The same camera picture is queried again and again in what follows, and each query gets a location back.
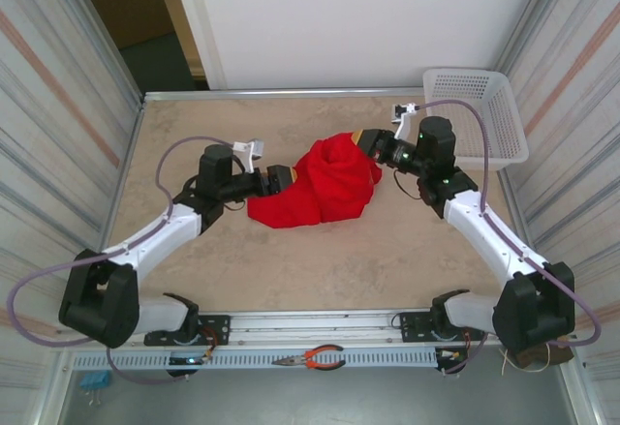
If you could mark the red t-shirt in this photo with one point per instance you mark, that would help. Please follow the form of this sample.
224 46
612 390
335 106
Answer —
329 183

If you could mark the white plastic mesh basket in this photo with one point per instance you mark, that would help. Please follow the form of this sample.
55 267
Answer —
504 120

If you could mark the small green-lit circuit board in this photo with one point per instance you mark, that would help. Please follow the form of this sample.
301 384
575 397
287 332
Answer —
190 360

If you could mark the blue binder clips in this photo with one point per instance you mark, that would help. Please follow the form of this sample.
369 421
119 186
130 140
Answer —
94 380

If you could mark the aluminium table frame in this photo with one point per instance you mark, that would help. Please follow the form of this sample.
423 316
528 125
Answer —
290 94

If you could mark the white door frame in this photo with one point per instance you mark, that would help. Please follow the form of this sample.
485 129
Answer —
203 38

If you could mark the aluminium mounting rail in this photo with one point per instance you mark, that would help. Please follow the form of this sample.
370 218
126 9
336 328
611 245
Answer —
315 323

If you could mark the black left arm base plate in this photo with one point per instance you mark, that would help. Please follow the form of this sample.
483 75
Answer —
215 329

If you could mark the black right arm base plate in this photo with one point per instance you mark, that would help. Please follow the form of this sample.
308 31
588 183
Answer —
414 328

